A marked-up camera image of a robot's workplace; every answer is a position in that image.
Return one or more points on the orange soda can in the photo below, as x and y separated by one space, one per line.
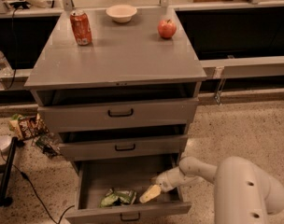
81 27

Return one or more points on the grey top drawer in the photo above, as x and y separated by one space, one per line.
80 118

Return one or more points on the grey drawer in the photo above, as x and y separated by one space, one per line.
123 148
96 178
80 118

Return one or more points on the brown snack bag on floor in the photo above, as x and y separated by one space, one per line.
27 127

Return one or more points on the grey bottom drawer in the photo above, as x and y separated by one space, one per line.
96 178

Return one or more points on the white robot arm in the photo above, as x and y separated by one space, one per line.
243 192

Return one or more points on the black stand leg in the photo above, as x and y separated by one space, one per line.
5 171

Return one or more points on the grey middle drawer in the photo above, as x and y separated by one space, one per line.
123 148

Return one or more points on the grey drawer cabinet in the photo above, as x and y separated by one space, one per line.
124 63

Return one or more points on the white round disc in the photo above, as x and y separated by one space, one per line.
5 141

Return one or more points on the green jalapeno chip bag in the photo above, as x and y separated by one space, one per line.
118 197

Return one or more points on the red apple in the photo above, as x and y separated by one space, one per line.
166 28

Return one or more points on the cream paper bowl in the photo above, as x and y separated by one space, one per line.
121 13

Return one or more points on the clear plastic water bottle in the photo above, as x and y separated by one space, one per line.
5 67

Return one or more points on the metal bracket on rail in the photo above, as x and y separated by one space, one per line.
221 82

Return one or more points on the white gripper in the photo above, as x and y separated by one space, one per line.
165 181

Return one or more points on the dark green bag on floor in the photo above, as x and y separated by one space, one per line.
45 144

